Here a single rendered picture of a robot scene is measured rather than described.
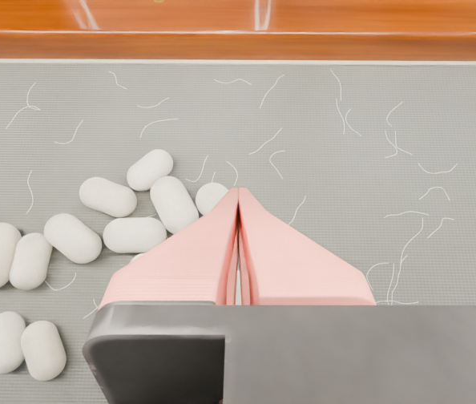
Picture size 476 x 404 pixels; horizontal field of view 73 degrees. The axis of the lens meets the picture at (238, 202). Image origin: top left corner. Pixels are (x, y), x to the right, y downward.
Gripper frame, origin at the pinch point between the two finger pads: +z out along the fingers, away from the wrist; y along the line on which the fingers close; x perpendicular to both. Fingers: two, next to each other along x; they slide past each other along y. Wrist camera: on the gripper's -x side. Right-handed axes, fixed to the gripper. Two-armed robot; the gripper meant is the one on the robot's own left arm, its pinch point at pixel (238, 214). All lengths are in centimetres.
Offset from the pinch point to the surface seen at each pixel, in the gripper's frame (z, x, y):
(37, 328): 0.2, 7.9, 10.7
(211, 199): 5.1, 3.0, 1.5
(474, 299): 2.3, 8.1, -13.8
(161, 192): 5.4, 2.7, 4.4
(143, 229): 3.9, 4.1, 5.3
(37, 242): 3.7, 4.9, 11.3
